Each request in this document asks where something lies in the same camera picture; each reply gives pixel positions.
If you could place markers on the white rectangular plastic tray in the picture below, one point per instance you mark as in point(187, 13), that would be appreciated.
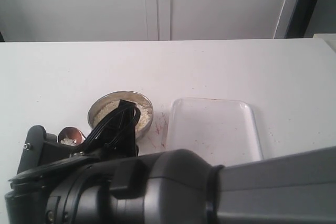
point(219, 131)

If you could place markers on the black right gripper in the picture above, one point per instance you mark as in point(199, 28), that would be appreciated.
point(48, 169)

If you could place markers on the brown wooden spoon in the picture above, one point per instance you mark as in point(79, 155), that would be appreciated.
point(71, 136)

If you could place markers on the steel bowl of rice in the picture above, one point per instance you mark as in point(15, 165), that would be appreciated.
point(109, 102)

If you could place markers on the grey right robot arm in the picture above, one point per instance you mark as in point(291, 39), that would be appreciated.
point(105, 180)

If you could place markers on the white cabinet behind table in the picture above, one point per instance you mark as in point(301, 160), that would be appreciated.
point(132, 20)

